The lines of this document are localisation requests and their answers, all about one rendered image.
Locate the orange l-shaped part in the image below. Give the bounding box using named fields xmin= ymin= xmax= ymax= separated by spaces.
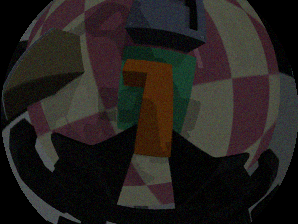
xmin=122 ymin=59 xmax=173 ymax=157

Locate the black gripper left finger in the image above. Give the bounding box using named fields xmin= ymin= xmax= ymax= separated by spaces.
xmin=51 ymin=124 xmax=138 ymax=204

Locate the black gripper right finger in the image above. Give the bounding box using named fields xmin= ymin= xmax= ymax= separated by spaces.
xmin=168 ymin=131 xmax=250 ymax=209

